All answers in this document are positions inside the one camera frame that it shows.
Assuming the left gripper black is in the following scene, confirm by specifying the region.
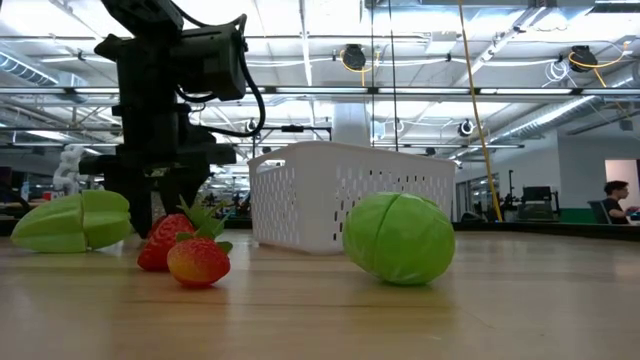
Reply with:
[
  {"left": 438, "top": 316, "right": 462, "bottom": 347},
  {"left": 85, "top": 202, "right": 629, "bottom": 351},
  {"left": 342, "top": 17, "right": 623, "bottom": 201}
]
[{"left": 78, "top": 102, "right": 237, "bottom": 240}]

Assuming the red strawberry with tall leaves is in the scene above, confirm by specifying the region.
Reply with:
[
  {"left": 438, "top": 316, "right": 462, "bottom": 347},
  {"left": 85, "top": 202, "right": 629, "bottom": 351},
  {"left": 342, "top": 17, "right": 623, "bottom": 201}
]
[{"left": 137, "top": 197, "right": 229, "bottom": 273}]

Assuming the orange-red toy strawberry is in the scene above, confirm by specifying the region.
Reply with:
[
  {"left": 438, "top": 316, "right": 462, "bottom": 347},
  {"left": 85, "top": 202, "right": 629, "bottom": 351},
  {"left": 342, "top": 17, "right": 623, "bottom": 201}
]
[{"left": 166, "top": 232, "right": 235, "bottom": 289}]

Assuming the green toy star fruit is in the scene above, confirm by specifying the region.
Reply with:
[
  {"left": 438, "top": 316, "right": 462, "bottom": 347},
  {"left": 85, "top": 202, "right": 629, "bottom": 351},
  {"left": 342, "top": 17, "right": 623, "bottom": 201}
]
[{"left": 9, "top": 188, "right": 132, "bottom": 254}]

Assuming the green toy cabbage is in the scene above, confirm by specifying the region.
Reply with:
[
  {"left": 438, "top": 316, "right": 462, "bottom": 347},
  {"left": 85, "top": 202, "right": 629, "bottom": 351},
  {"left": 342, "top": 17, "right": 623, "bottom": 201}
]
[{"left": 342, "top": 192, "right": 457, "bottom": 286}]

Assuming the white perforated plastic basket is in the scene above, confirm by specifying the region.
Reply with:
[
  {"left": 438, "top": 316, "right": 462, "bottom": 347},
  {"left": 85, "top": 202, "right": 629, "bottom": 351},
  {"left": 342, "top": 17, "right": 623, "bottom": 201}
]
[{"left": 247, "top": 140, "right": 457, "bottom": 255}]

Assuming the dark equipment cart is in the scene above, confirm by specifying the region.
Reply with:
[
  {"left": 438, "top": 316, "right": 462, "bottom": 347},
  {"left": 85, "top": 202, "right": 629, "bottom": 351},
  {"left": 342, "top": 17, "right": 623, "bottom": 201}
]
[{"left": 517, "top": 185, "right": 561, "bottom": 221}]

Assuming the green mat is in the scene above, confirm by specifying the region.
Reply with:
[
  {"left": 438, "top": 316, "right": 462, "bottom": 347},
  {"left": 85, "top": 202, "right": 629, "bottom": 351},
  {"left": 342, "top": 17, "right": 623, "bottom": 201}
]
[{"left": 558, "top": 207, "right": 591, "bottom": 225}]

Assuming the grey office chair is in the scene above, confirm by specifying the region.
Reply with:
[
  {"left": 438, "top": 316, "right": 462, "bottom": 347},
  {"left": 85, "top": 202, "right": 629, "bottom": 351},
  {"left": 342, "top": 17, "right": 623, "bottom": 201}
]
[{"left": 587, "top": 199, "right": 612, "bottom": 225}]

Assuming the person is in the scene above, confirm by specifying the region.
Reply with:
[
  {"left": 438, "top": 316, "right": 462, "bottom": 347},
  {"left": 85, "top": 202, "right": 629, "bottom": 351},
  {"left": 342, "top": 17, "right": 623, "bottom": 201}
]
[{"left": 601, "top": 180, "right": 640, "bottom": 225}]

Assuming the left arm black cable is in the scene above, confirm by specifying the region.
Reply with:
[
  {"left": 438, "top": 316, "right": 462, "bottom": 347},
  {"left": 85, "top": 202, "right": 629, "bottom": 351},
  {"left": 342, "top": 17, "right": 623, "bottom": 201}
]
[{"left": 172, "top": 13, "right": 267, "bottom": 139}]

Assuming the black ceiling cord reel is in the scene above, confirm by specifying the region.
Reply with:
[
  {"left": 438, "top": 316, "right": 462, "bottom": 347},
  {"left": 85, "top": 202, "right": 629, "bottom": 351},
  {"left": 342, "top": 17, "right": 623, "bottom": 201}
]
[
  {"left": 568, "top": 44, "right": 600, "bottom": 74},
  {"left": 341, "top": 43, "right": 368, "bottom": 72}
]

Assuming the thin black hanging cable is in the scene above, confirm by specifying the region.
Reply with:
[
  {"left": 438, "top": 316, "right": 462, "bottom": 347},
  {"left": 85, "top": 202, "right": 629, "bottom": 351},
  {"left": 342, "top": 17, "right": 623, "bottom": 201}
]
[
  {"left": 369, "top": 0, "right": 377, "bottom": 149},
  {"left": 388, "top": 0, "right": 400, "bottom": 152}
]

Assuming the yellow hanging cable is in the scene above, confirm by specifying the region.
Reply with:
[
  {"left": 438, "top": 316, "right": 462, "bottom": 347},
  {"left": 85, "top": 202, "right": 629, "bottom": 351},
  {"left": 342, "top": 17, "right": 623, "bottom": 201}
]
[{"left": 457, "top": 0, "right": 504, "bottom": 222}]

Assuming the black aluminium table frame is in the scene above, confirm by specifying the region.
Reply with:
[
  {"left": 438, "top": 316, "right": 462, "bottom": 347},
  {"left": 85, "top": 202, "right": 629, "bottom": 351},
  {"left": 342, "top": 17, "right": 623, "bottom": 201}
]
[{"left": 0, "top": 214, "right": 640, "bottom": 242}]

